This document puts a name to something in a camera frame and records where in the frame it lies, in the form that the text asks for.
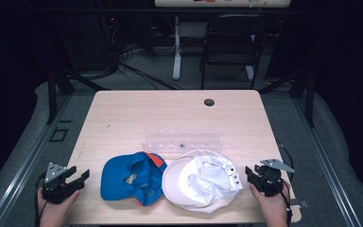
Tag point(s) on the person's right hand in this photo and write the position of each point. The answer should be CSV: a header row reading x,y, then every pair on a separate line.
x,y
274,209

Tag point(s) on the white baseball cap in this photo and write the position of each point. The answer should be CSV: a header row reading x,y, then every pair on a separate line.
x,y
198,183

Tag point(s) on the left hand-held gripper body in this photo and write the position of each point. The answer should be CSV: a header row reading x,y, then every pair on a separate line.
x,y
56,189

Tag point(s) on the grey metal bracket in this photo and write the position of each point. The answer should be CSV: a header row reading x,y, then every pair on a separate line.
x,y
300,203

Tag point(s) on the black metal stand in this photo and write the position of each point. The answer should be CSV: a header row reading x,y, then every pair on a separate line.
x,y
307,94
60,85

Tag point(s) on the white desk leg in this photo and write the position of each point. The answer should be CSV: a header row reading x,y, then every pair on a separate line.
x,y
177,56
249,71

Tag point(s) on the clear acrylic peg rack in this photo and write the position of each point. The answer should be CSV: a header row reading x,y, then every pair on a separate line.
x,y
181,143

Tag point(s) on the person's left hand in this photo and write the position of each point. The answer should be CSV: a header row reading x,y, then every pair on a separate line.
x,y
55,214

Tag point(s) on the dark equipment with red light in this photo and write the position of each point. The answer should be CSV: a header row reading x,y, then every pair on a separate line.
x,y
110,44

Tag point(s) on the black folding chair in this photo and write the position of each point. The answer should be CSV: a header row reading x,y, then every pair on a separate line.
x,y
233,38

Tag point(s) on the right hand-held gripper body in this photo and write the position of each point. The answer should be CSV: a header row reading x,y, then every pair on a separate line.
x,y
269,181

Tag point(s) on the aluminium floor rail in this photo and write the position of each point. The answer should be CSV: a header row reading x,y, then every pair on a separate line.
x,y
324,164
28,164

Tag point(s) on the blue baseball cap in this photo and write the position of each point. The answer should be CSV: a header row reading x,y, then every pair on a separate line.
x,y
129,183

